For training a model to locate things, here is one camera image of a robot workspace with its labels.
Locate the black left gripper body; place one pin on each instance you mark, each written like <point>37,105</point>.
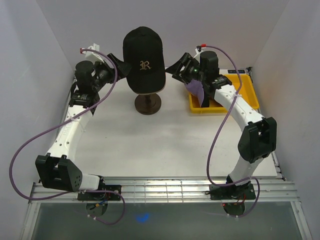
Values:
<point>105,75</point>

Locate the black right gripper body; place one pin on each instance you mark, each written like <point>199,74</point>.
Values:
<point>191,71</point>

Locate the black baseball cap gold logo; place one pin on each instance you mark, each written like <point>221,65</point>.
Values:
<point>143,49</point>

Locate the beige baseball cap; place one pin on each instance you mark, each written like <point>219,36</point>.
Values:
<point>162,88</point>

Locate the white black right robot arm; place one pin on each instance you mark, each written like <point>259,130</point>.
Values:
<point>258,133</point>

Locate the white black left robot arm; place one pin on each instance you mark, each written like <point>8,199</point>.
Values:
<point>57,169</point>

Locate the red and black baseball cap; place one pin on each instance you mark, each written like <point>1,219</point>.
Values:
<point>206,100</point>

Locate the purple baseball cap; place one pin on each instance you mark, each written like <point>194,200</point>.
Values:
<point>196,89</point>

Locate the beige mannequin head on stand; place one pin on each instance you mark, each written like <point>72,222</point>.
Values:
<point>148,104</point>

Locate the yellow plastic bin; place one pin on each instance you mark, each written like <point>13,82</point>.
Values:
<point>247,91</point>

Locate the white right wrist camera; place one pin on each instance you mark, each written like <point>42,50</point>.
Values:
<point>199,49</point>

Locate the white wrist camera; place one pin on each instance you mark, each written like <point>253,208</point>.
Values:
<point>92,55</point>
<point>199,49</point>

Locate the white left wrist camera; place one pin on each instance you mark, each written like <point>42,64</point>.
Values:
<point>92,55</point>

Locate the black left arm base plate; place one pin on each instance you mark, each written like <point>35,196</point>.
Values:
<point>102,196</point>

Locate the aluminium mounting rail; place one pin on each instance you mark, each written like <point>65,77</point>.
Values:
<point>192,190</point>

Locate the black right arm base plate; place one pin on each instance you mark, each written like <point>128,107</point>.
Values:
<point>220,192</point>

